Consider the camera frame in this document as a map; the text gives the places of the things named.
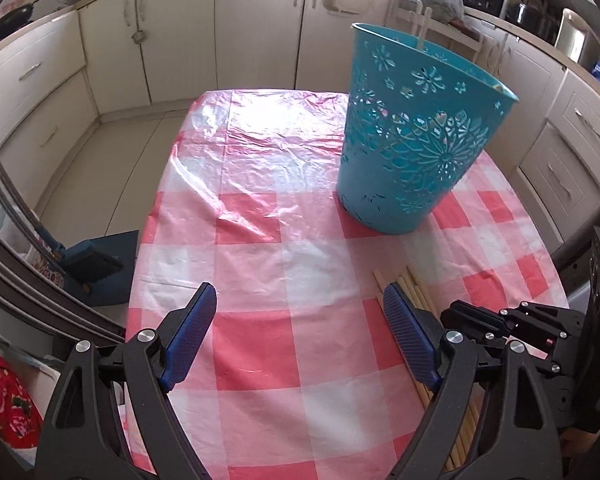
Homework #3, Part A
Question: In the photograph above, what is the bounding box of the blue dustpan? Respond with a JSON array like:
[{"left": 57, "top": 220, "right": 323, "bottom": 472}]
[{"left": 59, "top": 230, "right": 140, "bottom": 308}]

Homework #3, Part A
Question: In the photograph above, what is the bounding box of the pink white checkered tablecloth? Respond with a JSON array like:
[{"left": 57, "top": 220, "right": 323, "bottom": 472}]
[{"left": 128, "top": 91, "right": 567, "bottom": 479}]

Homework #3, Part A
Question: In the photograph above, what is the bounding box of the red floral cloth item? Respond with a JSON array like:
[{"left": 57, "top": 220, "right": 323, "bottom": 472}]
[{"left": 0, "top": 357, "right": 43, "bottom": 450}]

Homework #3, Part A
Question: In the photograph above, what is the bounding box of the teal perforated plastic basket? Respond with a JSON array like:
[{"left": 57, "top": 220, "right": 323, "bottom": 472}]
[{"left": 336, "top": 23, "right": 518, "bottom": 235}]

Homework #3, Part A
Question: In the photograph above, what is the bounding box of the mop with metal pole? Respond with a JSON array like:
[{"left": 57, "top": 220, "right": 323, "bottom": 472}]
[{"left": 0, "top": 162, "right": 65, "bottom": 264}]

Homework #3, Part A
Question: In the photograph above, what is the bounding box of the white storage rack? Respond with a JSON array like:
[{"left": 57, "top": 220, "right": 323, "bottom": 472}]
[{"left": 386, "top": 0, "right": 484, "bottom": 64}]

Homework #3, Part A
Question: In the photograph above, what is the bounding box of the black frying pan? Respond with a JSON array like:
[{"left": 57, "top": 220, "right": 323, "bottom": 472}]
[{"left": 0, "top": 0, "right": 40, "bottom": 41}]

